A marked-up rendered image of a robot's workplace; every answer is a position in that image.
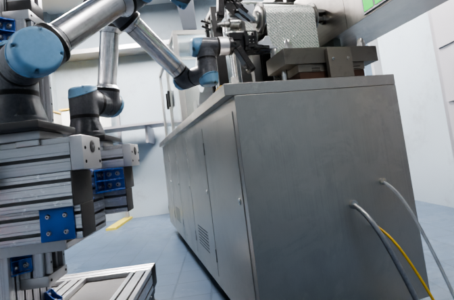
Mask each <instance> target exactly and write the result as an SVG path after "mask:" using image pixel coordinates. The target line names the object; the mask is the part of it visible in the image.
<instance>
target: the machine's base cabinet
mask: <svg viewBox="0 0 454 300"><path fill-rule="evenodd" d="M163 163H164V166H165V173H166V185H167V192H168V204H169V205H168V208H169V211H170V221H171V223H172V224H173V225H174V227H175V228H176V230H177V231H178V232H179V233H180V235H181V236H182V237H183V239H184V240H185V241H186V242H187V244H188V245H189V247H190V248H191V249H192V250H193V251H194V253H195V254H196V256H197V257H198V258H199V259H200V260H201V262H202V263H203V265H204V266H205V267H206V268H207V270H208V271H209V273H210V274H211V275H212V276H213V277H214V279H215V280H216V281H217V283H218V284H219V285H220V286H221V288H222V289H223V290H224V292H225V293H226V294H227V296H228V297H229V298H230V300H413V299H412V297H411V295H410V293H409V291H408V289H407V287H406V285H405V283H404V281H403V279H402V277H401V275H400V273H399V271H398V269H397V267H396V266H395V264H394V262H393V260H392V259H391V257H390V255H389V253H388V251H387V250H386V248H385V246H384V245H383V243H382V241H381V240H380V238H379V236H378V235H377V234H376V231H375V230H374V229H373V228H372V227H371V225H370V223H369V222H368V221H367V220H366V219H365V218H364V216H363V215H362V214H361V213H360V212H359V211H357V210H356V209H351V208H350V207H349V202H350V201H351V200H355V201H357V202H358V204H359V206H360V207H362V208H363V209H364V210H365V211H366V212H367V213H368V214H369V215H370V216H371V217H372V219H373V220H374V221H375V222H377V223H378V226H379V227H381V228H382V229H383V230H385V231H386V232H387V233H388V234H389V235H390V236H391V237H392V238H393V239H394V240H395V241H396V242H397V244H398V245H399V246H400V247H401V248H402V250H403V251H404V252H405V254H406V255H407V256H408V258H409V260H410V261H411V262H412V264H413V265H414V267H415V268H416V270H417V271H418V273H419V275H420V276H421V277H422V280H423V281H424V282H425V284H426V286H427V287H428V289H429V290H430V287H429V283H428V275H427V271H426V263H425V259H424V251H423V246H422V239H421V234H420V230H419V228H418V227H417V225H416V223H415V221H414V220H413V218H412V217H411V214H410V213H409V211H408V210H407V208H406V207H405V205H404V204H403V202H402V201H401V200H400V198H399V197H398V196H397V195H396V194H395V193H394V192H393V191H392V190H391V189H390V188H389V187H387V186H386V185H385V184H380V183H379V179H380V178H385V179H386V182H387V183H389V184H390V185H392V186H393V187H394V188H395V189H396V190H397V191H398V192H399V193H400V194H401V196H402V197H403V198H404V200H405V201H406V202H407V204H408V205H409V206H410V208H411V210H412V211H413V213H414V214H415V216H416V218H417V219H418V215H417V210H416V206H415V198H414V194H413V187H412V182H411V174H410V170H409V162H408V158H407V150H406V146H405V138H404V134H403V126H402V121H401V114H400V109H399V102H398V97H397V90H396V85H395V84H391V85H381V86H362V87H351V88H341V89H322V90H312V91H292V92H282V93H263V94H252V95H235V96H233V97H232V98H230V99H229V100H227V101H226V102H225V103H223V104H222V105H221V106H219V107H218V108H216V109H215V110H213V111H212V112H211V113H210V114H208V115H206V116H205V117H204V118H203V119H201V120H199V121H198V122H197V123H196V124H194V125H193V126H191V127H190V128H189V129H187V130H185V131H184V132H183V133H182V134H180V135H179V136H177V137H176V138H175V139H173V140H172V141H170V142H169V143H168V144H167V145H165V146H163ZM383 234H384V233H383ZM384 236H385V237H386V239H387V241H388V242H389V244H390V246H391V247H392V249H393V251H394V252H395V255H396V256H397V258H398V260H399V261H400V263H401V265H402V267H403V269H404V271H405V273H406V275H407V277H408V279H409V280H410V282H411V284H412V286H413V288H414V290H415V292H416V294H417V296H418V298H419V299H423V298H426V297H429V294H428V293H427V291H426V289H425V288H424V286H423V285H422V283H421V282H420V280H419V278H418V277H417V275H416V274H415V272H414V271H413V269H412V267H411V266H410V265H409V263H408V262H407V260H406V259H405V257H404V256H403V254H402V253H401V252H400V251H399V249H398V248H397V247H396V245H395V244H394V243H393V242H392V241H391V240H390V239H389V238H388V237H387V236H386V235H385V234H384Z"/></svg>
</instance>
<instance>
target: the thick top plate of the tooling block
mask: <svg viewBox="0 0 454 300"><path fill-rule="evenodd" d="M326 48H333V47H303V48H283V49H281V50H280V51H279V52H277V54H275V55H274V56H273V57H271V58H270V59H269V60H267V62H266V66H267V71H268V76H281V75H282V70H287V71H289V70H290V69H292V68H294V67H295V66H297V65H303V64H326V58H325V53H324V50H325V49H326ZM350 49H351V57H352V62H364V66H367V65H369V64H372V63H374V62H375V61H378V54H377V50H376V46H351V47H350Z"/></svg>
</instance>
